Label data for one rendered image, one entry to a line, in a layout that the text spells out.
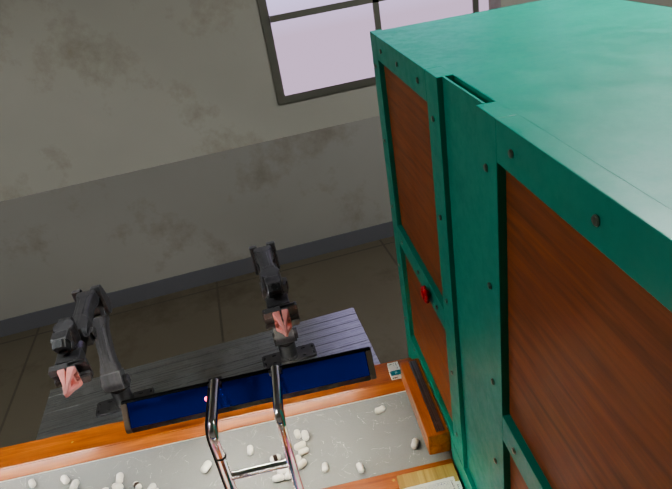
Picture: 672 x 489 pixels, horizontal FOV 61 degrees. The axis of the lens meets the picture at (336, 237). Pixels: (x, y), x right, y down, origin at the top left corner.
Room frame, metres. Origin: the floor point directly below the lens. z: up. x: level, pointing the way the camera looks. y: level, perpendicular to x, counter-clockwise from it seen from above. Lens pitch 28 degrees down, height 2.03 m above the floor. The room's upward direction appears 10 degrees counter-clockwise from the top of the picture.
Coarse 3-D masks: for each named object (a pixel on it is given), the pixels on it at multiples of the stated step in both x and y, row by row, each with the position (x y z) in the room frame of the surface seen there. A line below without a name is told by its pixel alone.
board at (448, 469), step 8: (448, 464) 1.01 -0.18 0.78; (416, 472) 1.01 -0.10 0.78; (424, 472) 1.00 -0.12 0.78; (432, 472) 1.00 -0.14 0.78; (440, 472) 1.00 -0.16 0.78; (448, 472) 0.99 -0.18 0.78; (400, 480) 0.99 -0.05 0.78; (408, 480) 0.99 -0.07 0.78; (416, 480) 0.98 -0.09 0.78; (424, 480) 0.98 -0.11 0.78; (432, 480) 0.98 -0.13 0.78; (456, 480) 0.96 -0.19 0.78; (400, 488) 0.97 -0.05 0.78
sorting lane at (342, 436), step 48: (240, 432) 1.29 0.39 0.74; (336, 432) 1.22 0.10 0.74; (384, 432) 1.19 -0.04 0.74; (48, 480) 1.23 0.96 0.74; (96, 480) 1.20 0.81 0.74; (144, 480) 1.17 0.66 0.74; (192, 480) 1.14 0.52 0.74; (240, 480) 1.11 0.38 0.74; (288, 480) 1.08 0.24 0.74; (336, 480) 1.06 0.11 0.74
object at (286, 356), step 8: (288, 344) 1.66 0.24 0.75; (312, 344) 1.72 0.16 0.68; (280, 352) 1.67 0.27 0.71; (288, 352) 1.65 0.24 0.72; (296, 352) 1.68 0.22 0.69; (304, 352) 1.68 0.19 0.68; (312, 352) 1.68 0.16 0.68; (264, 360) 1.68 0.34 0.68; (272, 360) 1.67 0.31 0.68; (280, 360) 1.66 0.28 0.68; (288, 360) 1.65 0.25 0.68; (296, 360) 1.65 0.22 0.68; (264, 368) 1.64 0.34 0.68
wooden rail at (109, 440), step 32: (352, 384) 1.38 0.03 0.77; (384, 384) 1.36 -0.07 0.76; (224, 416) 1.34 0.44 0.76; (256, 416) 1.33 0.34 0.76; (288, 416) 1.32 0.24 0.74; (0, 448) 1.37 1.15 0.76; (32, 448) 1.35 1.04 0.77; (64, 448) 1.32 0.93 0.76; (96, 448) 1.30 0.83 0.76; (128, 448) 1.29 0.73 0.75; (0, 480) 1.26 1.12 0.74
